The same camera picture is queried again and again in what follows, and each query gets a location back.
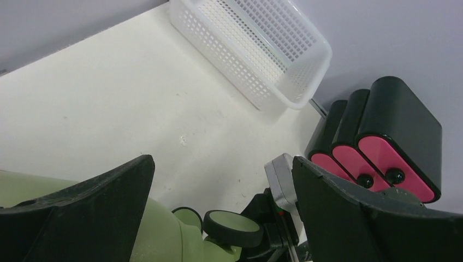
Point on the green hard-shell suitcase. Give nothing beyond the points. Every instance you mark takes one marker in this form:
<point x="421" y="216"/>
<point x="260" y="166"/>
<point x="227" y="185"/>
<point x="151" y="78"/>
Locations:
<point x="163" y="235"/>

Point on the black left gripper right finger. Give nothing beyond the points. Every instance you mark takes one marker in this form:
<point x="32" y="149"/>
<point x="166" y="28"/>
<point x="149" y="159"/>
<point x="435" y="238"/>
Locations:
<point x="346" y="222"/>

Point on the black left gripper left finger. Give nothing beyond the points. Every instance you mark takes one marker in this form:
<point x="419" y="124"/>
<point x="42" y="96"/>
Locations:
<point x="94" y="220"/>

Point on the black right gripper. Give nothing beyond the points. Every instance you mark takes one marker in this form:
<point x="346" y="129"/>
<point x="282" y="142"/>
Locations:
<point x="280" y="240"/>

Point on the black and pink storage organizer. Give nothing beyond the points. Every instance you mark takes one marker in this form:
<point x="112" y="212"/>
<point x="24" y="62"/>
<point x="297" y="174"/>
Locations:
<point x="382" y="137"/>

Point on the white perforated plastic basket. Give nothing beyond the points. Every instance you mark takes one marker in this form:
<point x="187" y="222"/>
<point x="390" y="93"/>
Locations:
<point x="272" y="53"/>

